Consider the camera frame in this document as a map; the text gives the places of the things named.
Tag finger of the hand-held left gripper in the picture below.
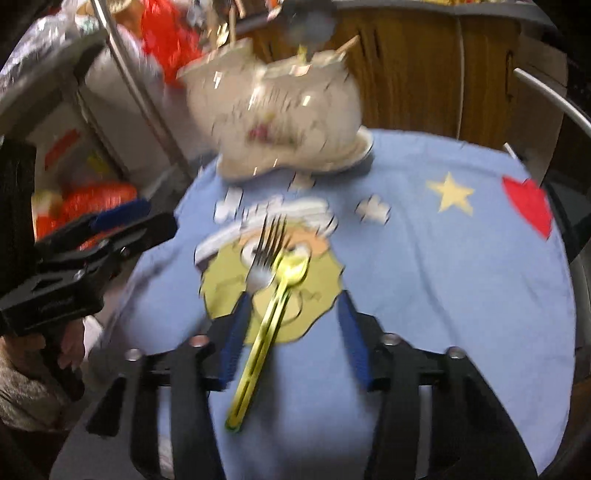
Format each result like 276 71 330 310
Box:
36 198 152 252
28 212 179 301

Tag blue printed cloth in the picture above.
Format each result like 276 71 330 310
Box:
48 127 578 480

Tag wooden chopstick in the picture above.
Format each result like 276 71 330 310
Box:
335 36 361 59

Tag person's left hand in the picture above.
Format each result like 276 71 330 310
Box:
55 316 93 377

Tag red plastic bag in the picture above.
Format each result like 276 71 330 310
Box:
139 0 209 87
34 181 140 250

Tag cream ceramic utensil holder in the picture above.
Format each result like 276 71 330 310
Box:
178 37 375 182

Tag stainless steel rack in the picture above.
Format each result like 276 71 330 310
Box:
0 0 197 174

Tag silver fork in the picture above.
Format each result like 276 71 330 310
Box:
245 215 289 297

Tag white plastic bag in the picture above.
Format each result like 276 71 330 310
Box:
84 23 163 139

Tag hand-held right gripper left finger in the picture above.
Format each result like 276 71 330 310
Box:
85 292 254 480

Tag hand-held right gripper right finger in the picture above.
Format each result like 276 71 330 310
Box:
336 293 539 480

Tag gold fork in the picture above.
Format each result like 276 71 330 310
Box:
212 0 241 49

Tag gold spoon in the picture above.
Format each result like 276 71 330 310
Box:
225 251 311 433

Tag wooden kitchen cabinets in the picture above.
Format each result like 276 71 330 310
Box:
240 4 570 154

